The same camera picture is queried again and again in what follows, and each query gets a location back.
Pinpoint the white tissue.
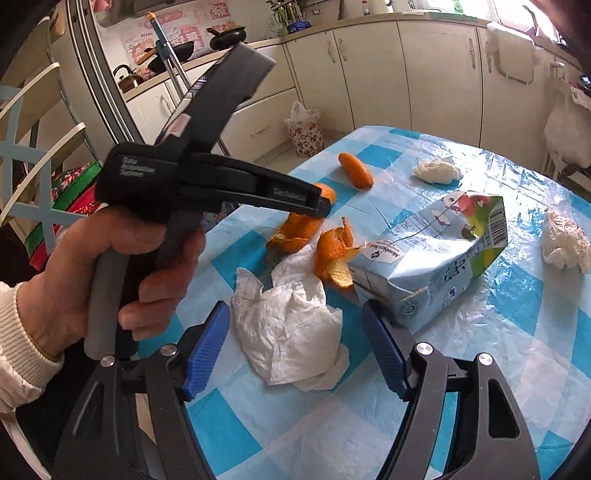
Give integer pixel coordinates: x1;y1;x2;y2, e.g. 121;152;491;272
230;245;349;392
541;209;590;275

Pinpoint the blue green milk carton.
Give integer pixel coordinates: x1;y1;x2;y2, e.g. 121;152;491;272
349;191;508;333

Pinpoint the orange peel cluster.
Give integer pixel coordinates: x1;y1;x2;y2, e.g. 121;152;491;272
314;217;362;289

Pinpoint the curved orange peel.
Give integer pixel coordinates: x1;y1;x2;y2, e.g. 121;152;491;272
265;182;338;255

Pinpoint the person's left hand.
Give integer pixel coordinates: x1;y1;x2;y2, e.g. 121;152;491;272
17;207;205;359

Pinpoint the black wok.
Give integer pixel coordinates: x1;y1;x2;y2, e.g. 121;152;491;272
143;40;197;75

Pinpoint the floral waste bin white bag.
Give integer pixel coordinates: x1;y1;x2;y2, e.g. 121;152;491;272
283;101;324;158

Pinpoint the blue checkered plastic tablecloth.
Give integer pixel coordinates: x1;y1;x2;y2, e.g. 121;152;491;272
133;125;591;480

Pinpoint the white wooden chair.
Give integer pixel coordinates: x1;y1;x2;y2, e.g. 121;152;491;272
1;16;101;270

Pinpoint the crumpled white tissue ball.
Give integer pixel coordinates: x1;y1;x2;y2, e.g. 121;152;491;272
413;157;463;185

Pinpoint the white plastic bag on cart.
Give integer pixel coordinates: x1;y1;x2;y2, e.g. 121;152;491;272
544;78;590;169

